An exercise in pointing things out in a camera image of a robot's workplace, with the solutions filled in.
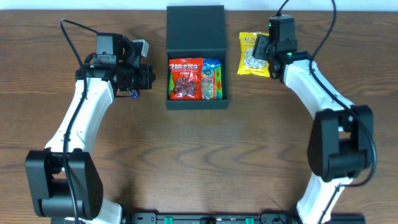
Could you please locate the blue Oreo cookie pack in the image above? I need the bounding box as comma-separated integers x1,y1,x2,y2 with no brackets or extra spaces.
202,58,221,72

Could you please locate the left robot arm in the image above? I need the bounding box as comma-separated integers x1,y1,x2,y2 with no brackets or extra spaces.
25,32,155,223

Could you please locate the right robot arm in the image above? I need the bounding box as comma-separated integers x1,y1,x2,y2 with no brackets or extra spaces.
252,12,377,223

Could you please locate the yellow Hacks candy bag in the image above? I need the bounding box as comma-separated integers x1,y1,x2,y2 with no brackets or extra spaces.
237,32,270,78

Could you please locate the Haribo worms gummy bag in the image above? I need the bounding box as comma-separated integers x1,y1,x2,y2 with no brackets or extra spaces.
169,66,223,100

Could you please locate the dark blue snack bar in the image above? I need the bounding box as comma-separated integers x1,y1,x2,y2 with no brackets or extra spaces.
127,89,140,100

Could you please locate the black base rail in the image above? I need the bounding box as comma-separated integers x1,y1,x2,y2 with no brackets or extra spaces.
129,212,366,224

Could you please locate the red Hacks candy bag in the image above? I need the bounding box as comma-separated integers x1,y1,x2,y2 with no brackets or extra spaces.
169,58,203,100

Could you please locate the dark green open box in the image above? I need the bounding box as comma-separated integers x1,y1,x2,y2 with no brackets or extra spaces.
165,5,229,110

